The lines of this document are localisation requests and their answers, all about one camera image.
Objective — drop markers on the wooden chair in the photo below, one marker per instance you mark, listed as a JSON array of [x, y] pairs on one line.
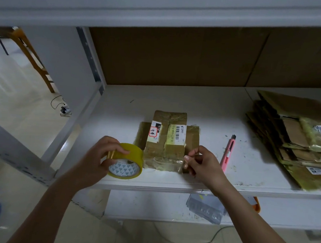
[[28, 58]]

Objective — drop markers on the orange plastic object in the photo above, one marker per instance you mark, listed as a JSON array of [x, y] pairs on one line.
[[256, 204]]

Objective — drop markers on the barcode label cardboard box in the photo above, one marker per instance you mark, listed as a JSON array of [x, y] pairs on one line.
[[168, 134]]

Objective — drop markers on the white metal shelf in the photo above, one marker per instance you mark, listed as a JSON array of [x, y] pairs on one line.
[[129, 107]]

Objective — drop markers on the person's right hand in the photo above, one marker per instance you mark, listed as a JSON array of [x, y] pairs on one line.
[[207, 169]]

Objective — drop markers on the person's left hand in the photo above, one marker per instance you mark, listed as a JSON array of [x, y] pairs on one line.
[[95, 165]]

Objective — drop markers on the person's right forearm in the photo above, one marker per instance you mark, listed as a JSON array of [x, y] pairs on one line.
[[257, 226]]

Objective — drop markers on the pink utility knife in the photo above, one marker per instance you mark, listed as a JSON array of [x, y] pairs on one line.
[[227, 154]]

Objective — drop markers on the stack of cardboard boxes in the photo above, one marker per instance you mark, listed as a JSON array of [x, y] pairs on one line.
[[295, 139]]

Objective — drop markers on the person's left forearm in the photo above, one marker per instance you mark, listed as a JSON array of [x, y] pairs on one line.
[[43, 213]]

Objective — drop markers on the yellow tape roll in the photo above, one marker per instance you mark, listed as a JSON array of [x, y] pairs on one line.
[[132, 159]]

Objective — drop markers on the white power strip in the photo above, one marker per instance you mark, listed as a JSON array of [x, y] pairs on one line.
[[65, 111]]

